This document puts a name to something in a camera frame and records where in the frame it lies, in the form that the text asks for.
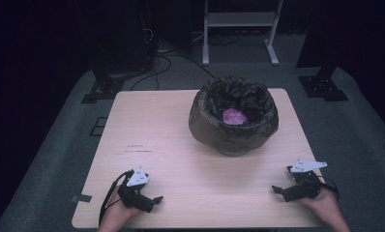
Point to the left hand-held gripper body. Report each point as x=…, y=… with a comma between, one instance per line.
x=134, y=193

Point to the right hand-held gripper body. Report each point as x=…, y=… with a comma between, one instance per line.
x=305, y=187

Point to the bin with black trash bag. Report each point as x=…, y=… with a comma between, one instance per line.
x=213, y=129

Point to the person's left hand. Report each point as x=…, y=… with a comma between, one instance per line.
x=118, y=216

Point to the person's right hand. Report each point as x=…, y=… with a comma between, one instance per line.
x=326, y=209

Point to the grey tape piece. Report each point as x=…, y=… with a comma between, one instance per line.
x=81, y=198

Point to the pink crumpled paper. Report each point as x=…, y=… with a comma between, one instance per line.
x=234, y=116

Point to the black stand base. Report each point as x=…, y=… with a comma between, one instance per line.
x=322, y=85
x=103, y=88

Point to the dark equipment cabinet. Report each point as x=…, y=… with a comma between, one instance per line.
x=126, y=35

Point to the white metal stand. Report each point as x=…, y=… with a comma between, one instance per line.
x=242, y=19

